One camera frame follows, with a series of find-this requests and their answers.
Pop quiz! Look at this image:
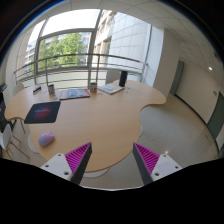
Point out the white wooden-legged chair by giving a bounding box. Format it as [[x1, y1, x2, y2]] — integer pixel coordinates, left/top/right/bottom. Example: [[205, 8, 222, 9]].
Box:
[[0, 124, 21, 155]]

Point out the dark green door right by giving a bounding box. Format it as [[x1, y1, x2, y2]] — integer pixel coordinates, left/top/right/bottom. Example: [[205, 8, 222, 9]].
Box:
[[207, 94, 224, 139]]

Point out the light blue open booklet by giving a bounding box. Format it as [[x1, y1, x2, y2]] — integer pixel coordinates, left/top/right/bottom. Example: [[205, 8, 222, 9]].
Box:
[[98, 83, 123, 94]]

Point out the black cylindrical speaker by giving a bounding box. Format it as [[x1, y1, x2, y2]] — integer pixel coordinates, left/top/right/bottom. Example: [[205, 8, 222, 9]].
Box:
[[119, 71, 128, 87]]

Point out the metal balcony railing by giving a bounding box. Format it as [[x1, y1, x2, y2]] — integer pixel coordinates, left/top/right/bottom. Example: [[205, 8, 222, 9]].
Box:
[[14, 53, 145, 89]]

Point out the white printed mug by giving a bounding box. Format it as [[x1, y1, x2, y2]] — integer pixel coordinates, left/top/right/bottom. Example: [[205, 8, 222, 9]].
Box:
[[48, 84, 55, 95]]

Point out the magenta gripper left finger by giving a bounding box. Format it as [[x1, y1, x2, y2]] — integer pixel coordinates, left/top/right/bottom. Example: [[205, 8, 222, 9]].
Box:
[[41, 142, 92, 185]]

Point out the small dark blue box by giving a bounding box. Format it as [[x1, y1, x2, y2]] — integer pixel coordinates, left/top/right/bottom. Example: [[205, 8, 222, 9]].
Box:
[[33, 87, 42, 95]]

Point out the dark galaxy mouse pad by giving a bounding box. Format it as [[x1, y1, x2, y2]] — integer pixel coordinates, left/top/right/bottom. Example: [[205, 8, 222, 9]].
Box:
[[24, 101, 61, 124]]

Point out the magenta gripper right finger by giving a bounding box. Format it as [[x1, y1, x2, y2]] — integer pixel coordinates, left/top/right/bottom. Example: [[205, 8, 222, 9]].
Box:
[[133, 143, 182, 185]]

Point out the grey green door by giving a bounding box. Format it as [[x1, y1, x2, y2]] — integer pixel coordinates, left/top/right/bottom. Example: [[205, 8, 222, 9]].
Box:
[[170, 60, 184, 95]]

